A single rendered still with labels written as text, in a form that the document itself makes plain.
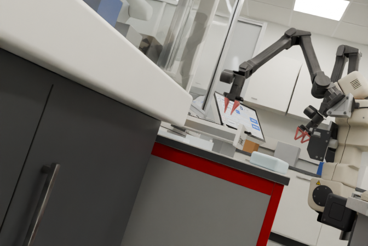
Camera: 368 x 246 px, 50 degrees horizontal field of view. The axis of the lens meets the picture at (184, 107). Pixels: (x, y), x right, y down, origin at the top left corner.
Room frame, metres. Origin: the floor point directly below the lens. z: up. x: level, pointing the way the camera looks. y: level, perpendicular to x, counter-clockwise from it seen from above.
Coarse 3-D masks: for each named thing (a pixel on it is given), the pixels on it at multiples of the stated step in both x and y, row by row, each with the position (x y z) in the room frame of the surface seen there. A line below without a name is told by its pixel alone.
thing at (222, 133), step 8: (192, 120) 1.93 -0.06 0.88; (200, 120) 1.92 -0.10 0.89; (184, 128) 2.14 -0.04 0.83; (192, 128) 1.93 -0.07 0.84; (200, 128) 1.92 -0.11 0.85; (208, 128) 1.91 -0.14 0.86; (216, 128) 1.90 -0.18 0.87; (224, 128) 1.89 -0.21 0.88; (216, 136) 1.90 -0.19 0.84; (224, 136) 1.88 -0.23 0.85; (232, 136) 1.87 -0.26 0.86
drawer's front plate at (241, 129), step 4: (240, 124) 1.85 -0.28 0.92; (240, 128) 1.85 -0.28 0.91; (244, 128) 1.94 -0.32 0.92; (240, 132) 1.85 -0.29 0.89; (236, 136) 1.85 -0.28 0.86; (244, 136) 2.04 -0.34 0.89; (236, 140) 1.85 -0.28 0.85; (240, 140) 1.94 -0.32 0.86; (236, 144) 1.85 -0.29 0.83; (240, 144) 1.99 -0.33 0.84; (240, 148) 2.04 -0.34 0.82
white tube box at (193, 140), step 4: (188, 136) 1.73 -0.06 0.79; (192, 136) 1.73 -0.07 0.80; (192, 140) 1.73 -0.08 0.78; (196, 140) 1.73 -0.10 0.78; (200, 140) 1.72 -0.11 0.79; (204, 140) 1.72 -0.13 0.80; (192, 144) 1.73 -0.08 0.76; (196, 144) 1.72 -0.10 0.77; (200, 144) 1.72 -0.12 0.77; (204, 144) 1.72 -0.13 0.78; (208, 144) 1.72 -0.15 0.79; (212, 144) 1.72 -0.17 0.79; (208, 148) 1.72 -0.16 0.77
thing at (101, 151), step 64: (0, 0) 0.42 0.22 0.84; (64, 0) 0.51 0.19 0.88; (0, 64) 0.54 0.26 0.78; (64, 64) 0.56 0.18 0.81; (128, 64) 0.74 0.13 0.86; (0, 128) 0.58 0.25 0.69; (64, 128) 0.74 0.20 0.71; (128, 128) 1.02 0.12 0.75; (0, 192) 0.63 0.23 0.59; (64, 192) 0.82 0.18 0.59; (128, 192) 1.16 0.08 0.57
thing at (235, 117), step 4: (224, 108) 2.86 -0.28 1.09; (228, 112) 2.88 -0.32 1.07; (228, 116) 2.85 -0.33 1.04; (232, 116) 2.89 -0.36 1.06; (236, 116) 2.93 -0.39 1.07; (240, 116) 2.97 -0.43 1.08; (236, 120) 2.90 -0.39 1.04; (240, 120) 2.94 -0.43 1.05; (244, 120) 2.99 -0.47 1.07; (248, 120) 3.03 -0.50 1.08; (244, 124) 2.95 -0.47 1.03; (248, 124) 2.99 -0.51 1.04
